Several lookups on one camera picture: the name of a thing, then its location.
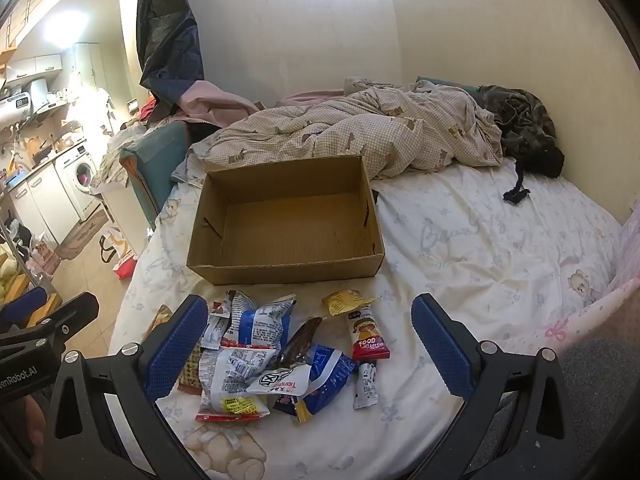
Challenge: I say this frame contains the dark blue snack bag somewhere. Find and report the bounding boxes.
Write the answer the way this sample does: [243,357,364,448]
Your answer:
[272,342,358,423]

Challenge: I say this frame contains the person's grey clothing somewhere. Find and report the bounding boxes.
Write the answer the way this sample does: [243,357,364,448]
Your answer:
[557,338,640,480]

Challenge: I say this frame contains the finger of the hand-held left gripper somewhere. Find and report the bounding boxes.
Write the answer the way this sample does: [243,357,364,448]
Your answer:
[0,291,100,361]
[0,286,49,326]

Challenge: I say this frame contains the white stick sachet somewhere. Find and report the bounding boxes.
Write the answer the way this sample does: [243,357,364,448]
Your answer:
[352,360,379,411]

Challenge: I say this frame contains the orange snack pack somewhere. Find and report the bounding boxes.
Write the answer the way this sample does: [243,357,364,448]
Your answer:
[142,304,173,346]

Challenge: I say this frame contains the white packet with black logo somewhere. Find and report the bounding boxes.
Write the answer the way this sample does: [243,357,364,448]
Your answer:
[245,364,313,396]

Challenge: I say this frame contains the white side table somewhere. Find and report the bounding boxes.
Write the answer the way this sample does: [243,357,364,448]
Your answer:
[92,182,133,241]

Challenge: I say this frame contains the blue striped white snack bag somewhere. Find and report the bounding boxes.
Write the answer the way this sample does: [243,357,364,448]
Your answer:
[227,290,298,351]

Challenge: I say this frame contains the white orange shopping bag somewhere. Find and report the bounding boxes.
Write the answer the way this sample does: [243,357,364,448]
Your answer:
[98,225,136,266]

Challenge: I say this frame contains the dark hanging jacket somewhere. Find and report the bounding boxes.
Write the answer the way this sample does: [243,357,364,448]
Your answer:
[137,0,206,106]

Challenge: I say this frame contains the range hood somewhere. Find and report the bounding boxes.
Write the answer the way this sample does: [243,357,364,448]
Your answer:
[22,77,58,113]

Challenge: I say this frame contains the red and white snack bar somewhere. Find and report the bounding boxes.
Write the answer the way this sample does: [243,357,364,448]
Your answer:
[346,307,391,361]

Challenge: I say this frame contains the dark brown cake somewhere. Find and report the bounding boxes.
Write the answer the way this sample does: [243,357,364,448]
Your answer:
[275,316,323,368]

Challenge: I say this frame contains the white kitchen cabinet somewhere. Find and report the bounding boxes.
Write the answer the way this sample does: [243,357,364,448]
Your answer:
[7,162,68,251]

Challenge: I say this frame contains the white floral bed sheet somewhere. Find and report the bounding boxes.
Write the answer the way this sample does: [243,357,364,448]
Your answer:
[107,155,626,480]

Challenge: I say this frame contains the teal headboard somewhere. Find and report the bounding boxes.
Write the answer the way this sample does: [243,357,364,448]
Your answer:
[120,121,191,228]

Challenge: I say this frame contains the floral clothes pile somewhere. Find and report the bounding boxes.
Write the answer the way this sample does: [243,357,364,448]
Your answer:
[100,125,151,186]

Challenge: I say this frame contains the teal pillow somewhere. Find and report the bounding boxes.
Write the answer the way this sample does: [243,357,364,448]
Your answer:
[415,76,481,96]

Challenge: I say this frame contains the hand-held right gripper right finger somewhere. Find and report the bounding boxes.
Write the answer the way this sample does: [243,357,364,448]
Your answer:
[410,292,581,480]

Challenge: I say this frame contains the checked bear print quilt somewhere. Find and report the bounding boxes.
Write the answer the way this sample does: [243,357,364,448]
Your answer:
[172,77,503,183]

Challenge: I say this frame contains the white washing machine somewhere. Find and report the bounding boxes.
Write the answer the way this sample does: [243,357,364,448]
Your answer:
[54,142,101,221]

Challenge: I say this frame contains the white wall cabinets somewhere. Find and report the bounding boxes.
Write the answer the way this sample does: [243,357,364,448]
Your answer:
[5,52,63,83]

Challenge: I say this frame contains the pink bow print cloth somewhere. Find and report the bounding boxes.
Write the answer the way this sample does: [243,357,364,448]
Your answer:
[530,210,640,346]

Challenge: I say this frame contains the yellow sachet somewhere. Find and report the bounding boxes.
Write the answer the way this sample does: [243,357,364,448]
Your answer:
[321,288,381,317]

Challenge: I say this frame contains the camouflage jacket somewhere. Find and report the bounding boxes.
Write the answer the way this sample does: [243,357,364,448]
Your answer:
[472,85,558,153]

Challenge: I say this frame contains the small white red packet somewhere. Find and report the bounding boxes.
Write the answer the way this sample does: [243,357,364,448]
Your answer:
[201,300,236,351]

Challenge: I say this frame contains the black knitted cloth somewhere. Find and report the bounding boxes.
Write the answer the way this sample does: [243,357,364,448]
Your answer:
[502,147,566,206]

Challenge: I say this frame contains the red edged white snack bag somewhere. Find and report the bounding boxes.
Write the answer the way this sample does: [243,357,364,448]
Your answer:
[195,347,278,423]

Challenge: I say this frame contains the brown cardboard box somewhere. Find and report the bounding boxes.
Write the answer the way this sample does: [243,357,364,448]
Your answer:
[186,154,386,286]

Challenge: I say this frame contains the bear print bag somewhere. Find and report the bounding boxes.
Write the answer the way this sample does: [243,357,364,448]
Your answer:
[30,242,62,276]

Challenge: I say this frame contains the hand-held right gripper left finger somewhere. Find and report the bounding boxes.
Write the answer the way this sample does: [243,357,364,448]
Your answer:
[39,294,211,480]

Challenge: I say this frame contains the yellow snack pack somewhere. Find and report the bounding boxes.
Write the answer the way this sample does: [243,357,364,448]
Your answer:
[177,345,206,396]

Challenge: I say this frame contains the yellow wooden chair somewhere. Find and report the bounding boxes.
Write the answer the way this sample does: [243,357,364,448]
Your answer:
[27,292,64,330]

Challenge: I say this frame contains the white water heater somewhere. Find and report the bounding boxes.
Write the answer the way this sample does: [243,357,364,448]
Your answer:
[0,92,36,126]

